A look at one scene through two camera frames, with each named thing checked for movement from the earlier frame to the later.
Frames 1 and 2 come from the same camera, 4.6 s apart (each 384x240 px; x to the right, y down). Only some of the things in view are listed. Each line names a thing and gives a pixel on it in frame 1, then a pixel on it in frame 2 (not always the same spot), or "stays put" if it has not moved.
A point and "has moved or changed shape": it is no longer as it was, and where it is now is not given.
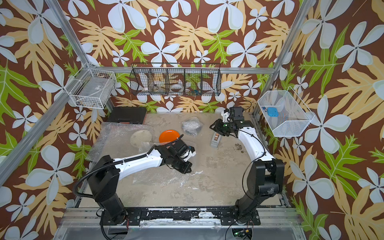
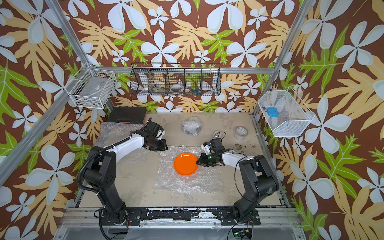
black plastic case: [128, 114] stays put
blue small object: [272, 112] stays put
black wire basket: [173, 79] stays put
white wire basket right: [285, 114] stays put
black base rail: [227, 216] stays put
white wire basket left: [93, 87] stays put
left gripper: [186, 169] -> [163, 147]
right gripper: [218, 127] -> [203, 161]
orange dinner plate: [167, 136] has moved or changed shape
